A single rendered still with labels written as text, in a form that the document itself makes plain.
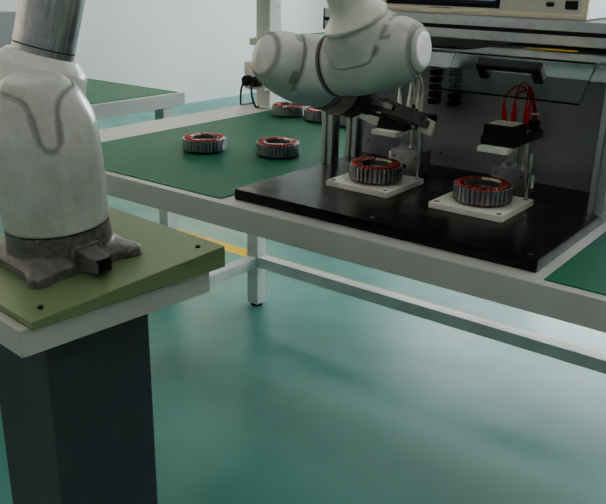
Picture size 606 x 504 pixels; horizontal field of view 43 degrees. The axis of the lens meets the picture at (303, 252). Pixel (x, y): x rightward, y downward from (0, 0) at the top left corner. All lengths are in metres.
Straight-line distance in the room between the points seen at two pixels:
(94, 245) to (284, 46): 0.43
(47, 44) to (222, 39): 6.51
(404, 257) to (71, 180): 0.56
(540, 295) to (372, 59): 0.44
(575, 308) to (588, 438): 1.12
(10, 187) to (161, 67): 6.14
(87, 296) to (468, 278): 0.60
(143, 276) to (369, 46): 0.47
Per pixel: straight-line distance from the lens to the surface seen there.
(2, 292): 1.15
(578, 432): 2.33
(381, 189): 1.55
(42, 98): 1.13
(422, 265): 1.31
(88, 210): 1.16
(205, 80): 7.66
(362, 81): 1.20
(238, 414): 2.25
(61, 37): 1.33
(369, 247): 1.35
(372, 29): 1.18
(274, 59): 1.25
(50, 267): 1.15
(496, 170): 1.63
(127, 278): 1.13
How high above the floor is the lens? 1.19
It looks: 20 degrees down
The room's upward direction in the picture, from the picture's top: 1 degrees clockwise
